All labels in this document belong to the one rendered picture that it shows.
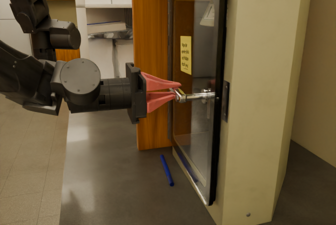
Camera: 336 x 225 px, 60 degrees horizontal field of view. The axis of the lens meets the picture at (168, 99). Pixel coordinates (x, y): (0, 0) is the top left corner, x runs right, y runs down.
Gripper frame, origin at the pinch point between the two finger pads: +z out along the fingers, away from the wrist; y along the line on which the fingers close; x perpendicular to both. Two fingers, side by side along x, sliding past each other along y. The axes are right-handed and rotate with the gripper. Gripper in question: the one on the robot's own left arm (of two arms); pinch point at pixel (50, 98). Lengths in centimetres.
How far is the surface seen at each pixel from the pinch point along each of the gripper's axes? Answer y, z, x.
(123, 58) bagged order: 32, 3, 83
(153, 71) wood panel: 28.4, -8.0, -8.7
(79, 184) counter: 6.7, 15.8, -21.8
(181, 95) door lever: 25.9, -10.8, -40.9
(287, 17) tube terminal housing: 42, -24, -46
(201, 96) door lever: 29, -10, -41
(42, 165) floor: -33, 109, 163
